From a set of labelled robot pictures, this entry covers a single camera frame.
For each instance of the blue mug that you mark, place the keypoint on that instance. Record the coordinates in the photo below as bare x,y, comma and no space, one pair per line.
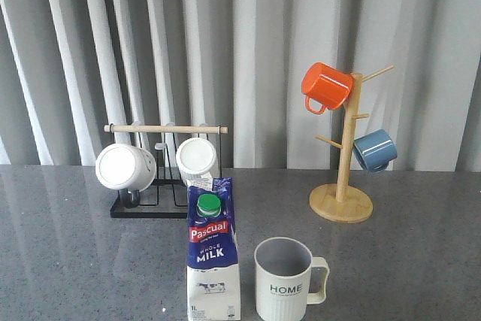
375,151

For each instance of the blue white milk carton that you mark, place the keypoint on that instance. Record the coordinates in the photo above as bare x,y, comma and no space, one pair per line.
213,286

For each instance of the white smiley face mug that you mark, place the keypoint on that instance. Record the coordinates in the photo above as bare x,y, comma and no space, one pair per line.
128,169

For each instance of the black wire mug rack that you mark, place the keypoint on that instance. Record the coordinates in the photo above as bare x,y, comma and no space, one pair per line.
166,196

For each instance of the grey white curtain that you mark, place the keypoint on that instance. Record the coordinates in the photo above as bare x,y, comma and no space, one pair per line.
70,67

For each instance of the cream HOME mug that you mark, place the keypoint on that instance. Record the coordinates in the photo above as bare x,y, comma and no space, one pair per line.
288,279

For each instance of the wooden mug tree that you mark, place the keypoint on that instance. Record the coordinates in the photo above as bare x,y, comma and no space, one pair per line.
340,202

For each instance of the orange mug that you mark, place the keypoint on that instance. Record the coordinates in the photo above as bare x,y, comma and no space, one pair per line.
325,88

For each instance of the white ribbed mug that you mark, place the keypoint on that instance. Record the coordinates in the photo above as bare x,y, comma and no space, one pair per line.
196,159

